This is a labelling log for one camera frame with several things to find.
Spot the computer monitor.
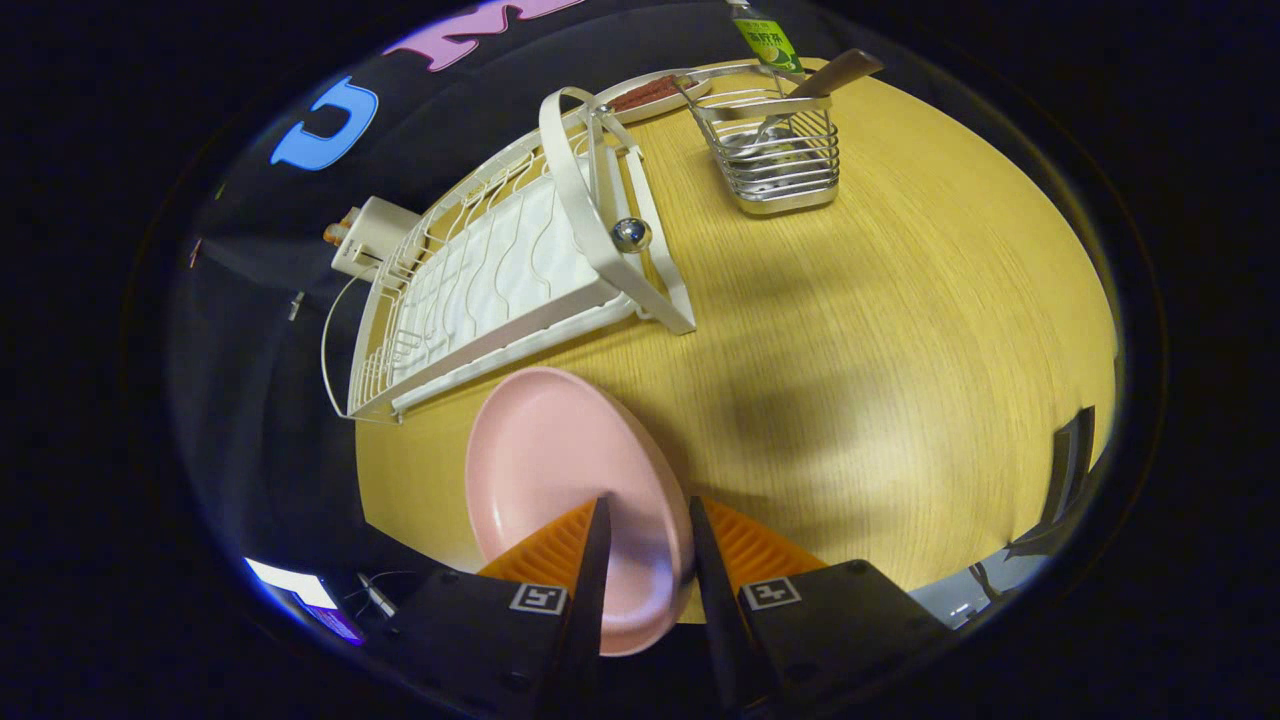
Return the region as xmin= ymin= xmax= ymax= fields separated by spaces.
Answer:
xmin=245 ymin=557 xmax=366 ymax=647

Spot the black backdrop cloth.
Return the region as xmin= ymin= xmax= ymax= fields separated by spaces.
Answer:
xmin=165 ymin=0 xmax=831 ymax=601

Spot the white toaster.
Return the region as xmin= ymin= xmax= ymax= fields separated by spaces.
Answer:
xmin=330 ymin=196 xmax=421 ymax=283

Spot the dark chair frame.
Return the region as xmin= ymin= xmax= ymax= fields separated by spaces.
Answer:
xmin=1005 ymin=405 xmax=1098 ymax=561

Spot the silver wire basket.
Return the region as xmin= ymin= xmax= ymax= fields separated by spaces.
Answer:
xmin=675 ymin=70 xmax=841 ymax=217

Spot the wooden handle metal spoon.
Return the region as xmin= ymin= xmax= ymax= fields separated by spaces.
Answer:
xmin=718 ymin=48 xmax=887 ymax=166

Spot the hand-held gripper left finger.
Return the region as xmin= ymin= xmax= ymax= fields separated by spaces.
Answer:
xmin=380 ymin=495 xmax=613 ymax=720

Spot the red sausage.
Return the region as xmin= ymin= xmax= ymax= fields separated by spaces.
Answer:
xmin=608 ymin=76 xmax=685 ymax=112

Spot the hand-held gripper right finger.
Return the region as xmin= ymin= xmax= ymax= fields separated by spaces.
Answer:
xmin=688 ymin=495 xmax=958 ymax=720

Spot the pink plate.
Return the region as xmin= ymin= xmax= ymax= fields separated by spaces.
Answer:
xmin=465 ymin=366 xmax=696 ymax=658

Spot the white oval plate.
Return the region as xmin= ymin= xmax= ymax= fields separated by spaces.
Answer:
xmin=590 ymin=72 xmax=713 ymax=125

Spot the green label drink bottle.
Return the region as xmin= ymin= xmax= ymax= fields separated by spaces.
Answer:
xmin=726 ymin=0 xmax=804 ymax=76

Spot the white wire dish rack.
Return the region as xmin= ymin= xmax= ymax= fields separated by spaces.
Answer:
xmin=320 ymin=85 xmax=698 ymax=426

